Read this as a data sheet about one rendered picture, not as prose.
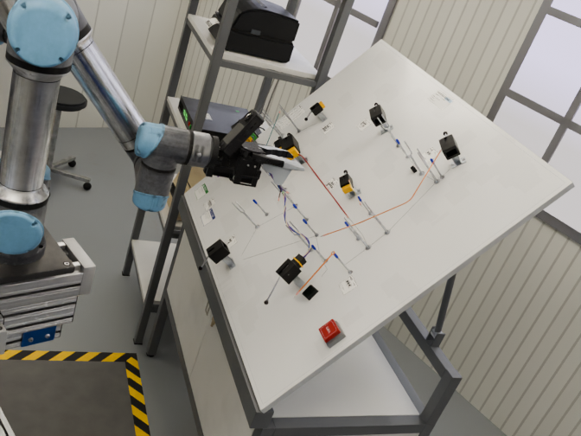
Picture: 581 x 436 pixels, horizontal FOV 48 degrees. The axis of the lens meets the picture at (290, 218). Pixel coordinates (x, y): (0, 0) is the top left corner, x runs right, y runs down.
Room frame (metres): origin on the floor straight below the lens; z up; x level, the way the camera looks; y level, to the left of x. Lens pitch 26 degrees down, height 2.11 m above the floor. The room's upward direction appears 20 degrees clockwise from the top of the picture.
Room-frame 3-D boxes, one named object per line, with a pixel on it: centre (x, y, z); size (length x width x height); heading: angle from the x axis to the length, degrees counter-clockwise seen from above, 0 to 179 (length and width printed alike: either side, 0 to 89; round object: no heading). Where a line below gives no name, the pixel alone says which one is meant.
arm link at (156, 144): (1.25, 0.31, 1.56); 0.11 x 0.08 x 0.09; 115
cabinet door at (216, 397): (1.65, 0.01, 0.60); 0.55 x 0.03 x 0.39; 28
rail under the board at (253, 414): (1.88, 0.16, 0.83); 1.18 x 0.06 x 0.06; 28
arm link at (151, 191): (1.27, 0.31, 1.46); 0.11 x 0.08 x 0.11; 25
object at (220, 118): (2.72, 0.44, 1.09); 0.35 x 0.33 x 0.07; 28
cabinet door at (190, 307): (2.14, 0.27, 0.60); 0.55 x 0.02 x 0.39; 28
